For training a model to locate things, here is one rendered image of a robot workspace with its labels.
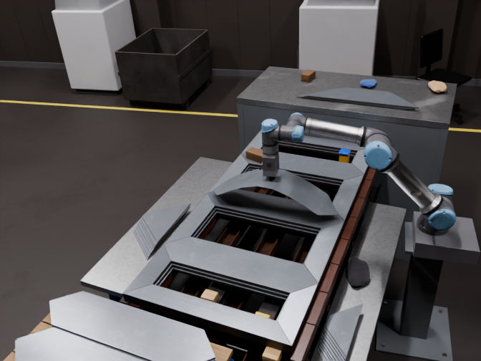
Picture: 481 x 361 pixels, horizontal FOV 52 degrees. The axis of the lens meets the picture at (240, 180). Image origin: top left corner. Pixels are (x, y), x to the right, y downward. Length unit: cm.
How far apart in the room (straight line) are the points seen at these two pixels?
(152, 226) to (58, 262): 137
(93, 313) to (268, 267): 74
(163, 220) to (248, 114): 104
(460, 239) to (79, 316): 176
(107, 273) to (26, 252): 165
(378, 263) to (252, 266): 65
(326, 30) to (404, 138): 242
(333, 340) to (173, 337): 63
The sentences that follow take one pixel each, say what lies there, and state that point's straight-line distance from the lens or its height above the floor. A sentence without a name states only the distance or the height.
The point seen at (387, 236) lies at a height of 68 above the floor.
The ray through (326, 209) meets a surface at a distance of 240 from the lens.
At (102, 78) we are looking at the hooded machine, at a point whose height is 23.
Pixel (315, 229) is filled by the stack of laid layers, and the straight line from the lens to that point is 239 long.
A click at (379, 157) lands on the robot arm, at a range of 222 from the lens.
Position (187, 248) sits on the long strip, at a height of 86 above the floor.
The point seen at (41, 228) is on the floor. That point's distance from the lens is 422.
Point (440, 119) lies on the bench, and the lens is 302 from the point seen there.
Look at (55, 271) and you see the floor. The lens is 376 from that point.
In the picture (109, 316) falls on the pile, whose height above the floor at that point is 85.
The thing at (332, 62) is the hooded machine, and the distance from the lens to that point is 534.
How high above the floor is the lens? 233
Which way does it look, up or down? 33 degrees down
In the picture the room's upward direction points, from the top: 4 degrees counter-clockwise
